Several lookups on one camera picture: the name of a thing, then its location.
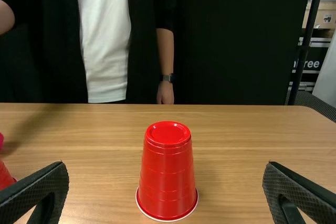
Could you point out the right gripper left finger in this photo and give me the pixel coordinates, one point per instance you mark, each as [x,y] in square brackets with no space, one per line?
[26,195]

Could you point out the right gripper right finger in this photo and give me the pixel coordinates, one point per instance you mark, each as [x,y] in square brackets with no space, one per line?
[302,190]

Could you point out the red cup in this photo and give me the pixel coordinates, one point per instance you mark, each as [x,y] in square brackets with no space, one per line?
[166,176]
[4,176]
[1,142]

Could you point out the white panel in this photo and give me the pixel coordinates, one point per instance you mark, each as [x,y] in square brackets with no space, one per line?
[328,77]

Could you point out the black case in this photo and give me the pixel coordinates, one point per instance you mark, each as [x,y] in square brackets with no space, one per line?
[315,53]

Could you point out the person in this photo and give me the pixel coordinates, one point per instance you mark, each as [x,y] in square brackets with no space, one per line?
[105,37]

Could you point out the cardboard box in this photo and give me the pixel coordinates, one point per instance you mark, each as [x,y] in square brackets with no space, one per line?
[326,7]

